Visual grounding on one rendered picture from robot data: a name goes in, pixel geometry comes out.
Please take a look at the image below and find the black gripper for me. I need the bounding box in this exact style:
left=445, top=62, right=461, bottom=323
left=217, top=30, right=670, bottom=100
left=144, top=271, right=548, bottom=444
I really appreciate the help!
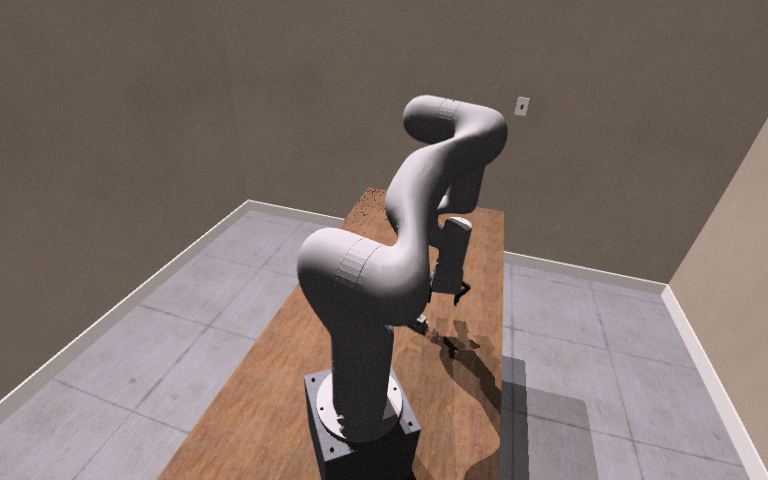
left=428, top=263, right=471, bottom=306

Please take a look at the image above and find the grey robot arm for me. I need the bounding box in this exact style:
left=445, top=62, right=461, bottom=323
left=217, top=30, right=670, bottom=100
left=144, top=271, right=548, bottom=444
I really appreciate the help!
left=297, top=95, right=508, bottom=443

